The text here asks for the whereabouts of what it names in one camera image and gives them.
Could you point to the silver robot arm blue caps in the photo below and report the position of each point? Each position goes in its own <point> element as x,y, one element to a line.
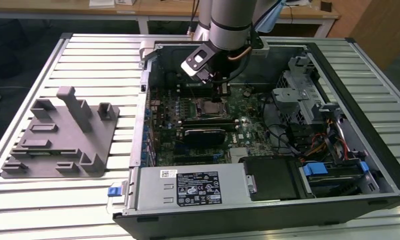
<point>230,25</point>

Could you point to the CPU socket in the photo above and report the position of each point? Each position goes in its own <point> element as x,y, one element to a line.
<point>196,115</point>

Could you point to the silver metal drive cage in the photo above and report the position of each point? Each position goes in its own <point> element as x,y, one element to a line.
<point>294,100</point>

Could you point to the black graphics card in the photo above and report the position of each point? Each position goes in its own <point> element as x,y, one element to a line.
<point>203,137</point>

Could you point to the wooden desk white legs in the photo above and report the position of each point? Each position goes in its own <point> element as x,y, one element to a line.
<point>303,12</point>

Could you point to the green motherboard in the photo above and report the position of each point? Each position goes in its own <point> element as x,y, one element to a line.
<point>254,140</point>

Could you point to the silver finned heat sink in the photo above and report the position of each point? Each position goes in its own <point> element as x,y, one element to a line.
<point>238,152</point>

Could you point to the small black desk object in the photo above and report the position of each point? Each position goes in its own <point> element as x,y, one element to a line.
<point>326,6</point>

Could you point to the black expansion slot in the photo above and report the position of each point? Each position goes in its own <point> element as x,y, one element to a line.
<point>194,160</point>

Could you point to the small white box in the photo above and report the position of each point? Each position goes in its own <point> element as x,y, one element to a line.
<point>124,2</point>

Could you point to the white paper sheet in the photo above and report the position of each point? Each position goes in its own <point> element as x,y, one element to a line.
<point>101,2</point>

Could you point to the wooden cabinet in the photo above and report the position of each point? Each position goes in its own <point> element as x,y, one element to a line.
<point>380,30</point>

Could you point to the silver power supply unit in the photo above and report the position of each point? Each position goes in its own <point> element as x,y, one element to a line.
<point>153,190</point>

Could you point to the hard disk in blue carrier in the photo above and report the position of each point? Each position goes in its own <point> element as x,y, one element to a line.
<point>334,181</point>

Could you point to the grey plastic parts rack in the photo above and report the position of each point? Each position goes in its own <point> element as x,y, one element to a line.
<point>69,140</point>

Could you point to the silver case latch blue tab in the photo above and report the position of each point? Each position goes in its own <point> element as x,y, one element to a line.
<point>113,192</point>

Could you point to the black open PC case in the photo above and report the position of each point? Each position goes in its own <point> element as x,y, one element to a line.
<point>220,225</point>

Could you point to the metal disk bay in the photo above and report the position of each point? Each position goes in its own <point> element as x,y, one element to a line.
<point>374,186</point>

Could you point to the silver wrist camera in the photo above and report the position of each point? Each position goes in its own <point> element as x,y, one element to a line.
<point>200,58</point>

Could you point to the small wrist camera box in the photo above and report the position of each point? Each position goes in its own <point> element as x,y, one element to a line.
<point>260,47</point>

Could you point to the grey case hinge bracket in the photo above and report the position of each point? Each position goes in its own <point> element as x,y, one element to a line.
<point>147,47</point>

